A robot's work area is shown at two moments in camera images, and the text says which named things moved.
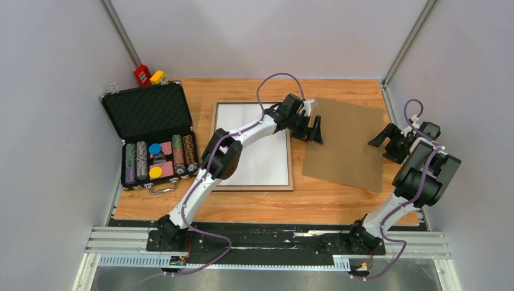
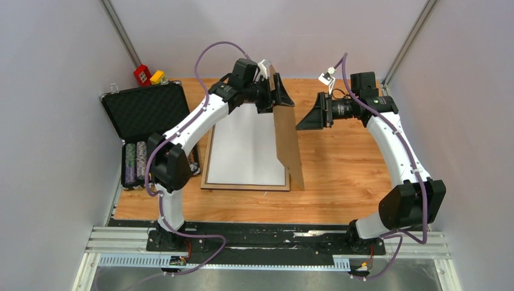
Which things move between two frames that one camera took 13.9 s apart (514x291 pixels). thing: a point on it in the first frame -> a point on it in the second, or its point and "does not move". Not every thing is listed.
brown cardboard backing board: x=344 y=156 -> x=287 y=148
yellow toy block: x=156 y=77 does not move
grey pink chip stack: x=142 y=165 does not move
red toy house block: x=142 y=74 does not move
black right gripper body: x=394 y=149 -> x=339 y=109
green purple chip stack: x=130 y=168 does not move
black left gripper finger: x=314 y=134 -> x=280 y=96
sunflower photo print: x=263 y=163 does not move
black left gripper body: x=299 y=127 -> x=259 y=93
